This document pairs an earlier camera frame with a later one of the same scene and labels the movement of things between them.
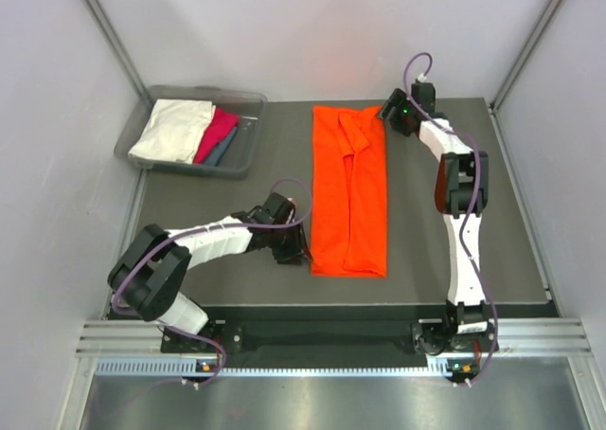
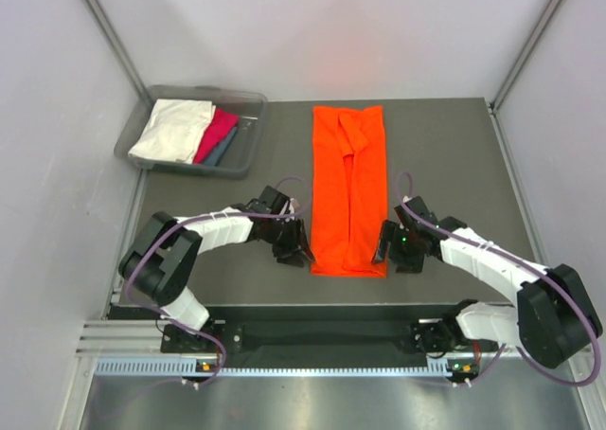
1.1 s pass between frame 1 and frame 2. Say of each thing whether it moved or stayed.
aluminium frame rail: stayed
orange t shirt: stayed
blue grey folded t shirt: stayed
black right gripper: moved
